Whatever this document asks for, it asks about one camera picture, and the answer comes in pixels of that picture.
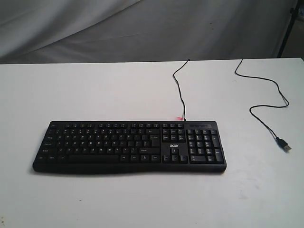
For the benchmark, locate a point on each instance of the black acer keyboard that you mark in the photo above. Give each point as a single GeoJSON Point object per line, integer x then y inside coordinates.
{"type": "Point", "coordinates": [110, 147]}

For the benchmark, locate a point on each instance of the grey backdrop cloth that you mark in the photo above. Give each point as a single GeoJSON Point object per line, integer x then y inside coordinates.
{"type": "Point", "coordinates": [87, 31]}

